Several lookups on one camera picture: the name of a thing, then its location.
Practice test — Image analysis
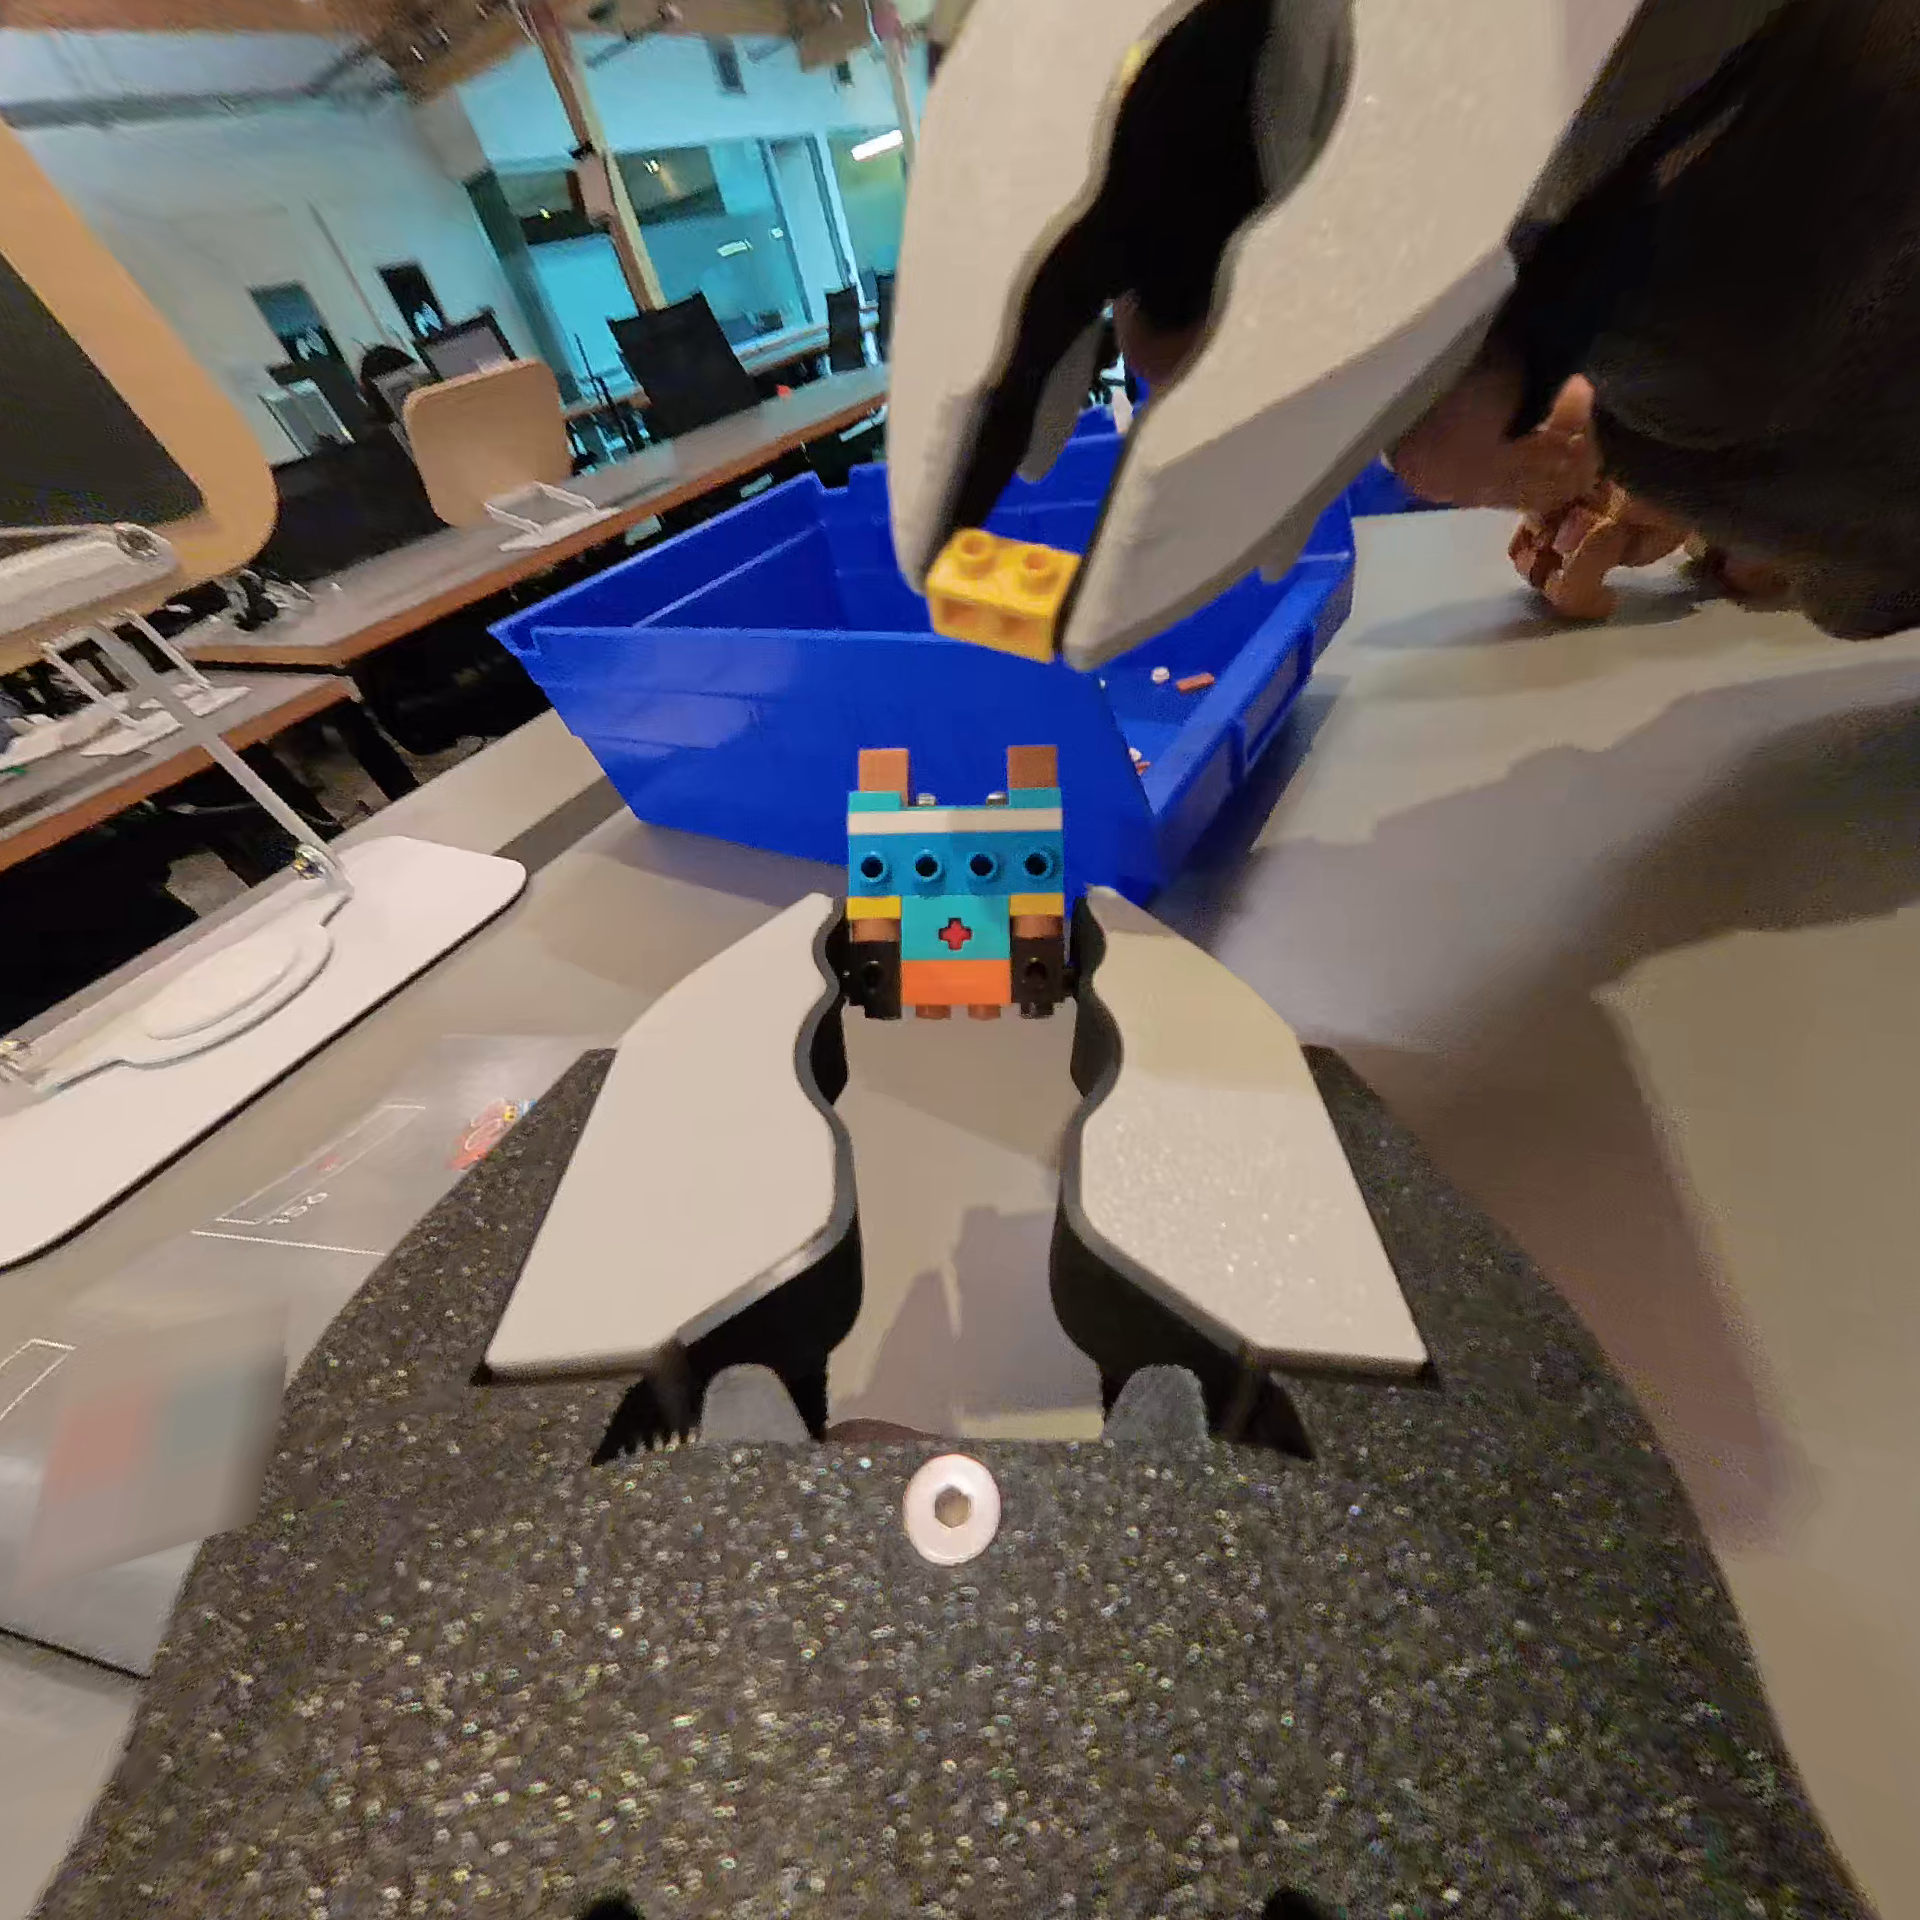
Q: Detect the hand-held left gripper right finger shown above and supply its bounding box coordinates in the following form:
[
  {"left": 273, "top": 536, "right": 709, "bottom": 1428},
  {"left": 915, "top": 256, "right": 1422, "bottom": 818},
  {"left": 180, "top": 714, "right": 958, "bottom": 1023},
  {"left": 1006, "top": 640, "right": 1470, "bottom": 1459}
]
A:
[{"left": 1046, "top": 882, "right": 1434, "bottom": 1421}]

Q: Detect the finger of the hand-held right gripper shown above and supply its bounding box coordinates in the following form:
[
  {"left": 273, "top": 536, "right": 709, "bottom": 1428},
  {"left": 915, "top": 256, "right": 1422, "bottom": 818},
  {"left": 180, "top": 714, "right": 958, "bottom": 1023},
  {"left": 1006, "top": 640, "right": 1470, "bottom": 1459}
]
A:
[
  {"left": 1058, "top": 0, "right": 1648, "bottom": 671},
  {"left": 884, "top": 0, "right": 1203, "bottom": 597}
]

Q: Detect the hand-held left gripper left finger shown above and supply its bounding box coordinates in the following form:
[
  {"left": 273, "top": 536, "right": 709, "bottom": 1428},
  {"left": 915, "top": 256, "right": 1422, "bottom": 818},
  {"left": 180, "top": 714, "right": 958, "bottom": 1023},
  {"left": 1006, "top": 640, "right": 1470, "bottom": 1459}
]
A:
[{"left": 481, "top": 894, "right": 866, "bottom": 1407}]

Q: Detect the yellow toy brick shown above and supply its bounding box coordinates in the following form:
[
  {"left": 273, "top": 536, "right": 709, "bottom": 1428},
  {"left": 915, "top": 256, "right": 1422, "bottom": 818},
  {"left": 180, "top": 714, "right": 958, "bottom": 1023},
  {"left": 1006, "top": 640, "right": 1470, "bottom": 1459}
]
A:
[{"left": 926, "top": 527, "right": 1085, "bottom": 662}]

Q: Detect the grey building instruction booklet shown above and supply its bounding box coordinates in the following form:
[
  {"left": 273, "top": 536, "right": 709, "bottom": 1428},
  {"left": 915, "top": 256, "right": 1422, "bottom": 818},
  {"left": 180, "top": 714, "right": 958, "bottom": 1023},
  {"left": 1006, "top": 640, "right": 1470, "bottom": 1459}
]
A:
[{"left": 0, "top": 1035, "right": 601, "bottom": 1672}]

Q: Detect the small multicoloured brick model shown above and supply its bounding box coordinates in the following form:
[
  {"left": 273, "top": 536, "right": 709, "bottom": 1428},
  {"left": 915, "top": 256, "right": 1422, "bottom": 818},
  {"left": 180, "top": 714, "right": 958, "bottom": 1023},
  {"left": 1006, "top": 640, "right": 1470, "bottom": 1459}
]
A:
[{"left": 838, "top": 744, "right": 1078, "bottom": 1021}]

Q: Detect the background office desk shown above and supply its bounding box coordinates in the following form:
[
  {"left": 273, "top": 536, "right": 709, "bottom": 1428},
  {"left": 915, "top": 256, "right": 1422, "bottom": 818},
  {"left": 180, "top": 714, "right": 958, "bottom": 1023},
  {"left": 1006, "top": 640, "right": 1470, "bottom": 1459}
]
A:
[{"left": 180, "top": 363, "right": 893, "bottom": 669}]

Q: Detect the grey desk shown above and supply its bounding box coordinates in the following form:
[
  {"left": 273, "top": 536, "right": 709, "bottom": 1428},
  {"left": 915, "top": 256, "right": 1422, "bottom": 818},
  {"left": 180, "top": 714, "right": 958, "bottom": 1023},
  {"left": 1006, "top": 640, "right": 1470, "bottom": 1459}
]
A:
[{"left": 0, "top": 516, "right": 1920, "bottom": 1920}]

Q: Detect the person's right hand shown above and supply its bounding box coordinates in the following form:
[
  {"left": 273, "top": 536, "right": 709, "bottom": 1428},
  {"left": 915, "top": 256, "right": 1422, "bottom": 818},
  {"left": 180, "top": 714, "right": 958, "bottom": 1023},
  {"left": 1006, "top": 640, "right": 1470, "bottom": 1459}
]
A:
[{"left": 1387, "top": 368, "right": 1600, "bottom": 506}]

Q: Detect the black office chair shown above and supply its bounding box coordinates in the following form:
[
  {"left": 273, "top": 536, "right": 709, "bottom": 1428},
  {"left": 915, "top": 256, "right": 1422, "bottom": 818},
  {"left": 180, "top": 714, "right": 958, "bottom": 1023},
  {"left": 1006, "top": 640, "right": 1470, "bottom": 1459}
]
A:
[{"left": 608, "top": 292, "right": 769, "bottom": 437}]

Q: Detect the brown brick animal model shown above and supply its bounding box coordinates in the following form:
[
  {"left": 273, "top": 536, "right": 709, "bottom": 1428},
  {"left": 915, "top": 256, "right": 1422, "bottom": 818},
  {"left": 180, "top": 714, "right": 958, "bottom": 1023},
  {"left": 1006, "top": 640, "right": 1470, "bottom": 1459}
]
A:
[{"left": 1507, "top": 480, "right": 1787, "bottom": 619}]

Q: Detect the pile of loose toy bricks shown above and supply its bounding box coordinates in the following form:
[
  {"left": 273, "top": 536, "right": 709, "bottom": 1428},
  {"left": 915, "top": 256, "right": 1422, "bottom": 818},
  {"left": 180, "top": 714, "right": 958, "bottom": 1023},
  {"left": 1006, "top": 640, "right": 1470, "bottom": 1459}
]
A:
[{"left": 1125, "top": 661, "right": 1216, "bottom": 774}]

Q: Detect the white tablet stand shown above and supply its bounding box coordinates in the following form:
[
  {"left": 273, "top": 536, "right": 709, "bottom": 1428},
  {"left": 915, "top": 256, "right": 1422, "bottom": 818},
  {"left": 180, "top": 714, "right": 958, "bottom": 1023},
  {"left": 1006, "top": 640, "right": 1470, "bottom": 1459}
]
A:
[{"left": 0, "top": 526, "right": 530, "bottom": 1269}]

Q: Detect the clear acrylic holder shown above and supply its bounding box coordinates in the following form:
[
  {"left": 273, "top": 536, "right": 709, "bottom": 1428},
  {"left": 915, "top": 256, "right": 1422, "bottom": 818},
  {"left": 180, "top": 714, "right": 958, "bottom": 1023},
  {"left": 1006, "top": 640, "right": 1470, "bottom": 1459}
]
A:
[{"left": 481, "top": 480, "right": 618, "bottom": 535}]

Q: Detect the rounded wooden panel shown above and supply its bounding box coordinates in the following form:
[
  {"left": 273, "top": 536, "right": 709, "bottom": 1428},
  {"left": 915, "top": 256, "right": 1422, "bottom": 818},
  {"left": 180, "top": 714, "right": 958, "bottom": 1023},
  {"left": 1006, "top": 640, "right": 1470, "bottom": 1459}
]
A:
[{"left": 402, "top": 356, "right": 577, "bottom": 527}]

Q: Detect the wooden framed black screen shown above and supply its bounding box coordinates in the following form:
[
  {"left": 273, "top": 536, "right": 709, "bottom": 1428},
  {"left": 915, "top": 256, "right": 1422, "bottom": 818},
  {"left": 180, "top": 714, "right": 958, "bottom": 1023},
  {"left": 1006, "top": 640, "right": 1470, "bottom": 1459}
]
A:
[{"left": 0, "top": 128, "right": 280, "bottom": 634}]

